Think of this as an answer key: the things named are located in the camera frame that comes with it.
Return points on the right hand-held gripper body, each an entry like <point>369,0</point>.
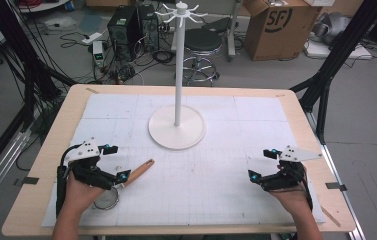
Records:
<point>287,175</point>

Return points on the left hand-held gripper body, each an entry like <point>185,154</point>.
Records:
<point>87,173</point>

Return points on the person's right hand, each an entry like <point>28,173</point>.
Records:
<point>292,198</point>

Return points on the person's left hand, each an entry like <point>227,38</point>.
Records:
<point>81,196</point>

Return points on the white grid mat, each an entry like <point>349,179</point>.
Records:
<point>209,186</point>

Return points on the black tape strip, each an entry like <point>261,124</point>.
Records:
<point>336,186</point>
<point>30,180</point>

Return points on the wooden table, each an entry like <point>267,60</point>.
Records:
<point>59,126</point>

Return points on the thin wooden stick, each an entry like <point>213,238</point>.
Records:
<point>330,216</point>

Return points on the white hook rack stand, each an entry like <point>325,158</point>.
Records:
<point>178,126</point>

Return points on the small green-lit power supply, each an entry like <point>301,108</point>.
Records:
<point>98,53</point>

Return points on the white power strip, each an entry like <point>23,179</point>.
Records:
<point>92,38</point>

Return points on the cardboard box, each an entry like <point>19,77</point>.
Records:
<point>279,31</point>

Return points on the slim black computer tower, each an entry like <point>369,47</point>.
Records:
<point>150,28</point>

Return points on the black round stool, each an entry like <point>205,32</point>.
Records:
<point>202,43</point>

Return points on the grey bag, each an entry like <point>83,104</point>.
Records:
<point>331,26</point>

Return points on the black metal frame stand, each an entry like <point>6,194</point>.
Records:
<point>336,60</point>
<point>29,66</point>

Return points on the grey metal stand post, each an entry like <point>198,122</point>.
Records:
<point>232,33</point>

